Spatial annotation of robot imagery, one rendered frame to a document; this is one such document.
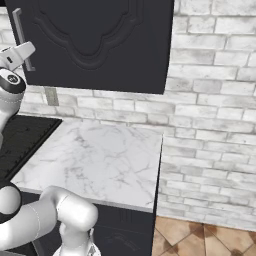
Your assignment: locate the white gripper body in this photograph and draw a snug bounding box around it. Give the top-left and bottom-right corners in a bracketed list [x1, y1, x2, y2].
[10, 40, 37, 65]

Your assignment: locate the black base cabinet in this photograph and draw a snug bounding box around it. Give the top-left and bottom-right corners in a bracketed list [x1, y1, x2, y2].
[7, 191, 161, 256]

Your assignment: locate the black hob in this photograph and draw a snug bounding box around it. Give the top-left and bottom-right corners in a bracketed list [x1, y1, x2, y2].
[0, 114, 64, 182]

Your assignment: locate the grey cabinet door handle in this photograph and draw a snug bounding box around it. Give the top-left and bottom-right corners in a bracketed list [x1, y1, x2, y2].
[11, 7, 36, 72]

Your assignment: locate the grey wall socket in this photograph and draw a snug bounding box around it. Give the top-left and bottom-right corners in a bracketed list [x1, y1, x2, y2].
[44, 86, 60, 107]

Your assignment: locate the black wall cabinet door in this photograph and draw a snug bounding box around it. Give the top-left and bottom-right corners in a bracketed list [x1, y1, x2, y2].
[4, 0, 175, 96]

